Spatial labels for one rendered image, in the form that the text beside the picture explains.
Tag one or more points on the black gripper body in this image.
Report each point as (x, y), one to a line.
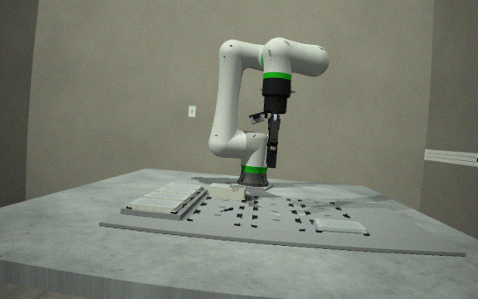
(275, 104)

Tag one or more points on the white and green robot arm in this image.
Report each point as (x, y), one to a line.
(279, 58)

